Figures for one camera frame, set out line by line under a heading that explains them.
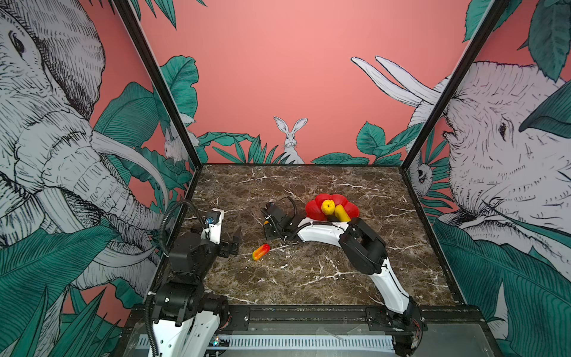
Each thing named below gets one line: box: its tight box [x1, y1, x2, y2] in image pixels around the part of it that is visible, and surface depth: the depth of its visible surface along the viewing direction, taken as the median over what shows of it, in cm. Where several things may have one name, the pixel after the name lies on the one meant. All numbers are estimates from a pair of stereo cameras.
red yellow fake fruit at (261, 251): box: [252, 243, 272, 262], surface depth 89 cm
